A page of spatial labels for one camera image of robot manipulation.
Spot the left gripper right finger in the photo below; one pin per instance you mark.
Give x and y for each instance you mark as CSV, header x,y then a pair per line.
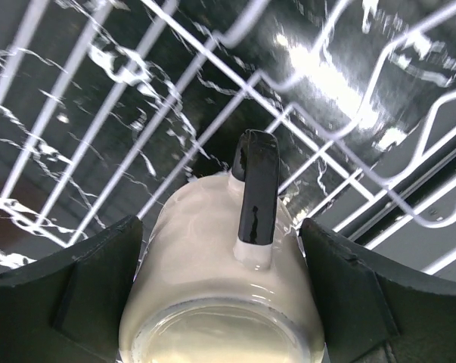
x,y
374,309

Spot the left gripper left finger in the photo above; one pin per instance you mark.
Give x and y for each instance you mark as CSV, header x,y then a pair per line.
x,y
67,306

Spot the cream ribbed mug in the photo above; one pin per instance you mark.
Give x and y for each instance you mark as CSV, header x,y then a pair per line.
x,y
223,278

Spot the white wire dish rack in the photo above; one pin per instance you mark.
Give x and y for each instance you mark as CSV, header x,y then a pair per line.
x,y
108,107

